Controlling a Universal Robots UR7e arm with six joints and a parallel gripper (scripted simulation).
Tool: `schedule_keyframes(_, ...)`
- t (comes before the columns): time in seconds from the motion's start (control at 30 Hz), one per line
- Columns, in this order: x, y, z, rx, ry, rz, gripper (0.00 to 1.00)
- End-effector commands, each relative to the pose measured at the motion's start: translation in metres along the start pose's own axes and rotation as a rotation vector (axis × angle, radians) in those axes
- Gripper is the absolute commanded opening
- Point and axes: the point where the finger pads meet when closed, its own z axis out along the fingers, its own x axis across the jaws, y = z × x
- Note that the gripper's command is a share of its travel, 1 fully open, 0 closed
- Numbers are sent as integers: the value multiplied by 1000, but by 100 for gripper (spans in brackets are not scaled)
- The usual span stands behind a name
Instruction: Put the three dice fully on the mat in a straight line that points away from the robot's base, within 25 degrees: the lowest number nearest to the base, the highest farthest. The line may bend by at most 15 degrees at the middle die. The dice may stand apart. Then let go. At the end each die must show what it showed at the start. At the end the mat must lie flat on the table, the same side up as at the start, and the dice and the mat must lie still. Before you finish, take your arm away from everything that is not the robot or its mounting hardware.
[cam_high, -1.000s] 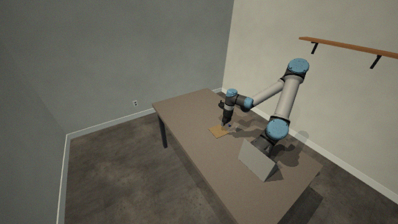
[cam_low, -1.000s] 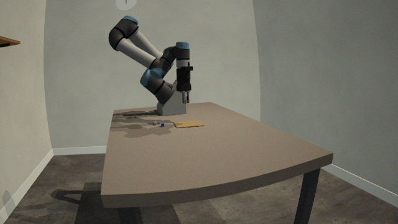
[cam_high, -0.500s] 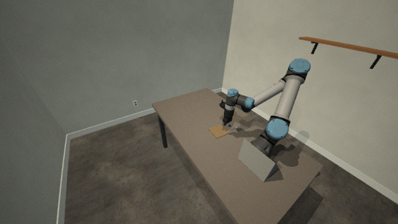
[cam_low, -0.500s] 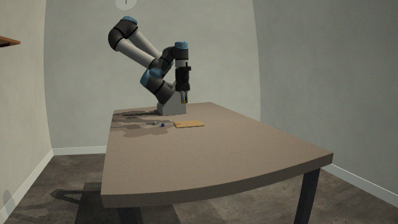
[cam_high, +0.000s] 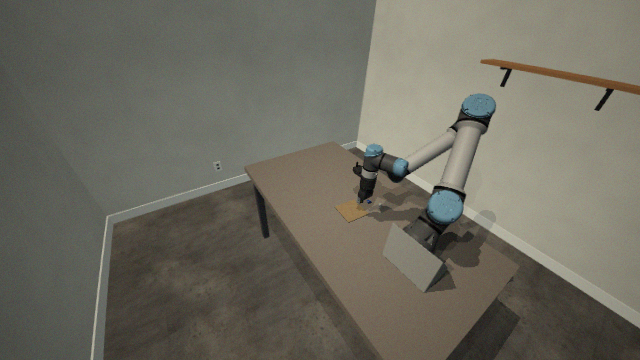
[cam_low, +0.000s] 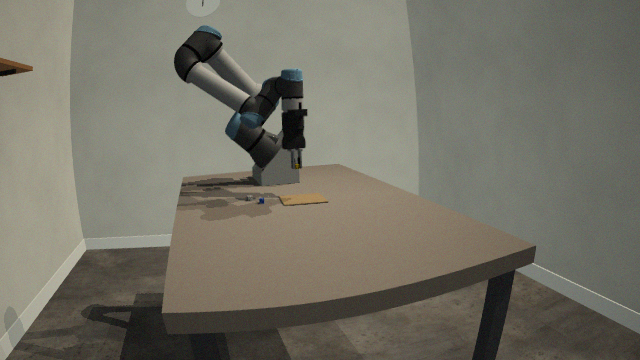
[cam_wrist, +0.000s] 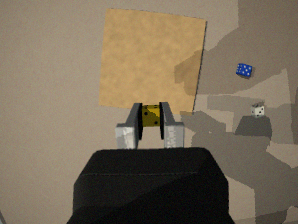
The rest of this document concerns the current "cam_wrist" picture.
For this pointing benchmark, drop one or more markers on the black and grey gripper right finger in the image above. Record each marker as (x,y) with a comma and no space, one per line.
(172,132)

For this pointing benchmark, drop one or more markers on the yellow die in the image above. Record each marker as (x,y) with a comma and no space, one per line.
(151,115)

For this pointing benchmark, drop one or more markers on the blue die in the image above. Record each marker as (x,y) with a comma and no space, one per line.
(244,69)

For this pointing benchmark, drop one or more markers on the tan square mat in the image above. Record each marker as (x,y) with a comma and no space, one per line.
(150,57)

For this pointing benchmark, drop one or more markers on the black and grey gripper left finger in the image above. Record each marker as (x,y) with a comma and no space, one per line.
(129,133)

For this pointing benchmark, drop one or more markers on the white die with black pips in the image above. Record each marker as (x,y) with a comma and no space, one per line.
(257,110)

